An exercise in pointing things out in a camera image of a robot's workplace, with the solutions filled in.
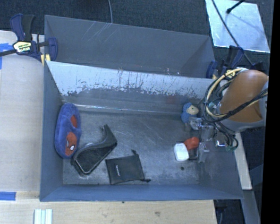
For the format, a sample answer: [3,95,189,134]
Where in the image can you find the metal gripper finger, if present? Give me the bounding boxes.
[196,141,211,164]
[188,117,204,131]

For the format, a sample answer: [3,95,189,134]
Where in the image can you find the white rounded plastic object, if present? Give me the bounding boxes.
[173,142,191,163]

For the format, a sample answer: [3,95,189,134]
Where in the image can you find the pale wood board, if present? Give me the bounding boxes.
[0,53,49,195]

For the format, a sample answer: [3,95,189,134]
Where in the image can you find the grey metal bin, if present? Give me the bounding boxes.
[33,14,255,215]

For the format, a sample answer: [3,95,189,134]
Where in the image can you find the red soft toy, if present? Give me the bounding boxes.
[183,136,200,152]

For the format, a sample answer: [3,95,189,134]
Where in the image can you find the black mesh pouch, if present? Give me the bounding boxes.
[69,121,119,177]

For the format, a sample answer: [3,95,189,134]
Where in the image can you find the black drawstring bag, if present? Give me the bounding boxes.
[103,147,153,188]

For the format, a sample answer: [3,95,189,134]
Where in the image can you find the blue slipper with red face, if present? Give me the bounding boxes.
[53,102,84,160]

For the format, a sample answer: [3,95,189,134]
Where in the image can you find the blue toy animal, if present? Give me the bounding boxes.
[180,101,201,126]

